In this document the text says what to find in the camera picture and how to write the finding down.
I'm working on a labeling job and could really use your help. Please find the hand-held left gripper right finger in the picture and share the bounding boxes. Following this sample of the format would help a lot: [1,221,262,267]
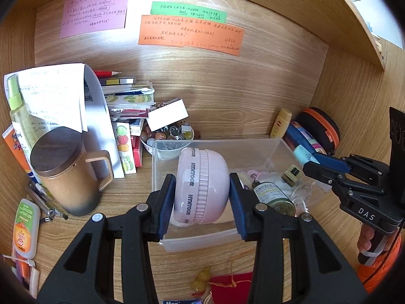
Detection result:
[229,173,368,304]

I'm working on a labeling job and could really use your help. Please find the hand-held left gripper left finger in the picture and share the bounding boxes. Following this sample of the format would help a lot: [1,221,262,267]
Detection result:
[36,174,177,304]

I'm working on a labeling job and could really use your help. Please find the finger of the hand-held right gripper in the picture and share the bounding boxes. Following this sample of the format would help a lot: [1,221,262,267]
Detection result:
[312,153,392,182]
[303,163,386,197]

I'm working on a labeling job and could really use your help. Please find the pink round device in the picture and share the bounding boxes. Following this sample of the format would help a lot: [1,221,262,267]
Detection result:
[172,147,230,227]

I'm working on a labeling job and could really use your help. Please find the clear plastic storage box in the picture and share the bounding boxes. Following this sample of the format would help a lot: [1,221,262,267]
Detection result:
[151,138,331,254]

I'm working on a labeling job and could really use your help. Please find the person's right forearm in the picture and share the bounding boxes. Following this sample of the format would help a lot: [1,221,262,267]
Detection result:
[356,234,402,293]

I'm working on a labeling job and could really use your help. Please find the wooden desktop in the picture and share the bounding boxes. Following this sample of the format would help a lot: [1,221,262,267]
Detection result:
[6,127,364,304]

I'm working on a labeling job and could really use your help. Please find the person's right hand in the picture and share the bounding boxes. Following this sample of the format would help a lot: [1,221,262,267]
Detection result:
[357,223,375,255]

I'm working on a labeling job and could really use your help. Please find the pale teal small packet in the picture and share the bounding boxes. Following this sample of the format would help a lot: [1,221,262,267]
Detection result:
[293,144,320,165]

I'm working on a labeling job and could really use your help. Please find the wooden stamp block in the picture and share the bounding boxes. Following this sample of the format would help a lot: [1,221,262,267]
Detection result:
[282,164,301,184]

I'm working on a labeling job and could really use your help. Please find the clear plastic bag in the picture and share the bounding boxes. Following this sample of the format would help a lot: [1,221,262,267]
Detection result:
[291,180,317,216]

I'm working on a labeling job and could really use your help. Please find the glass bottle gold cap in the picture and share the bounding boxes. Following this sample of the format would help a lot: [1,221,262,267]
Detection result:
[251,180,296,217]

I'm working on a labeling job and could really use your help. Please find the blue patchwork pouch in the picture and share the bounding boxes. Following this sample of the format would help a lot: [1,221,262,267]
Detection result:
[283,121,330,162]

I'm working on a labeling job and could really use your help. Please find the black orange zip case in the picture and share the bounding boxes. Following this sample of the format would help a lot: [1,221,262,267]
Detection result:
[297,107,340,156]

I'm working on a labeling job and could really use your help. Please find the white bowl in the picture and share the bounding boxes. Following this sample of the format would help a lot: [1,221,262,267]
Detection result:
[139,130,203,161]

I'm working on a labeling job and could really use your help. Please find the yellow bottle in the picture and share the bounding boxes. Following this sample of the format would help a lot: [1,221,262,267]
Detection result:
[270,108,293,139]

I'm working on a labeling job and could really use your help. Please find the pile of glass beads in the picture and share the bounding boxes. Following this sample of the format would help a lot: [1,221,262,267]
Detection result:
[141,121,201,141]

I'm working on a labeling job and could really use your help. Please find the fruit print booklet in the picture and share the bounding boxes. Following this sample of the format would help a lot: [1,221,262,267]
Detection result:
[112,122,137,175]

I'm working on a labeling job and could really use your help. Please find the red cloth pouch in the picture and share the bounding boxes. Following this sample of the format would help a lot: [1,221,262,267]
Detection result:
[210,272,254,304]

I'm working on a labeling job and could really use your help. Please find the yellow gourd charm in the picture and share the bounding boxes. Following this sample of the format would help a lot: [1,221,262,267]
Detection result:
[190,269,211,292]

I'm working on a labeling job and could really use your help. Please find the small white box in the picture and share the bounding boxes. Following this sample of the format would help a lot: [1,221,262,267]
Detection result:
[147,99,189,132]

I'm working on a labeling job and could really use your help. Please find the brown mug with lid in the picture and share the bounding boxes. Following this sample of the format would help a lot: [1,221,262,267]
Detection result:
[30,127,114,216]

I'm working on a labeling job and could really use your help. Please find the stack of books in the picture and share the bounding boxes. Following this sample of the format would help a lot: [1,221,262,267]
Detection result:
[100,75,156,127]

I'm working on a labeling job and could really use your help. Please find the wooden shelf board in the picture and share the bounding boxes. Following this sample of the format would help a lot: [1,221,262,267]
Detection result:
[0,0,388,72]

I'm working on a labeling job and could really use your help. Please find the red pencil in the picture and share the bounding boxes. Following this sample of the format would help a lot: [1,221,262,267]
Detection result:
[93,69,122,78]

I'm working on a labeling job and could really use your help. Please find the white bottle orange label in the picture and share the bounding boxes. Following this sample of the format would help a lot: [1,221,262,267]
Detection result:
[11,198,41,279]

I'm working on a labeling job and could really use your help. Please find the white paper sheets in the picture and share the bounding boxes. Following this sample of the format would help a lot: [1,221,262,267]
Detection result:
[4,63,87,132]

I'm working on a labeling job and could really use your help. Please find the orange white tube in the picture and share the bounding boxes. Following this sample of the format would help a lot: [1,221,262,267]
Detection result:
[2,125,35,181]

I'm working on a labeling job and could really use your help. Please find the orange paper note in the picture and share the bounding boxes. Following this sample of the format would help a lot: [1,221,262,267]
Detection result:
[138,15,246,56]

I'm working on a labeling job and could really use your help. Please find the green spray bottle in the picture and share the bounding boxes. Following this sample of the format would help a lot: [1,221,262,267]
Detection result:
[6,74,42,153]

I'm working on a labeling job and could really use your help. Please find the green paper note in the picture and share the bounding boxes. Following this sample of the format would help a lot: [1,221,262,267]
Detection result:
[150,2,228,23]

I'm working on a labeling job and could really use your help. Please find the pink paper note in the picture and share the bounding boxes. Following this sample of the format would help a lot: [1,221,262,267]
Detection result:
[60,0,131,39]

